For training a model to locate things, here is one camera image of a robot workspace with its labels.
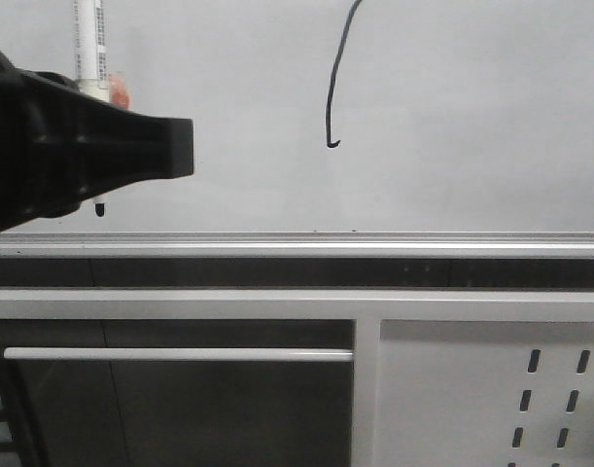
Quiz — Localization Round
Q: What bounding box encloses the white horizontal bar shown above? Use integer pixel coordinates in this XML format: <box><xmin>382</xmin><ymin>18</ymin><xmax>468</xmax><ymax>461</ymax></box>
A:
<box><xmin>3</xmin><ymin>347</ymin><xmax>353</xmax><ymax>363</ymax></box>

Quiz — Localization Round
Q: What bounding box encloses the white whiteboard marker pen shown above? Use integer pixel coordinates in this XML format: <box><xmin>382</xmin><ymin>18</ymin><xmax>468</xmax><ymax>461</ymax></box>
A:
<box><xmin>71</xmin><ymin>0</ymin><xmax>109</xmax><ymax>219</ymax></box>

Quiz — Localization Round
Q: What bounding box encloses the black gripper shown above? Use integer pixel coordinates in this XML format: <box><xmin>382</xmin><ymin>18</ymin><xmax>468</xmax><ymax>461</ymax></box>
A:
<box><xmin>0</xmin><ymin>51</ymin><xmax>194</xmax><ymax>233</ymax></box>

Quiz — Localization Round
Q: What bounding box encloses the red round magnet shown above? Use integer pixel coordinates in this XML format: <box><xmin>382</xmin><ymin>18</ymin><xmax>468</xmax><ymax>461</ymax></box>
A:
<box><xmin>108</xmin><ymin>73</ymin><xmax>130</xmax><ymax>110</ymax></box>

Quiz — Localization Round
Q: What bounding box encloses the black rack at lower left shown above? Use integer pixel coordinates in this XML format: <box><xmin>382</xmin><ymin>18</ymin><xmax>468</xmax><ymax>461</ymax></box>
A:
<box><xmin>0</xmin><ymin>346</ymin><xmax>42</xmax><ymax>466</ymax></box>

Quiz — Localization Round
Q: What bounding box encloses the white metal stand frame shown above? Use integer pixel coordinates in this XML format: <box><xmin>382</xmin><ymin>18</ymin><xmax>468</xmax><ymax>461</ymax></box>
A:
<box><xmin>0</xmin><ymin>289</ymin><xmax>594</xmax><ymax>466</ymax></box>

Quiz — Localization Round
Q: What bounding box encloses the white perforated metal panel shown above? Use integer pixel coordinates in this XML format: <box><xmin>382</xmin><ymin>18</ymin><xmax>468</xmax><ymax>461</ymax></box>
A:
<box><xmin>373</xmin><ymin>320</ymin><xmax>594</xmax><ymax>466</ymax></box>

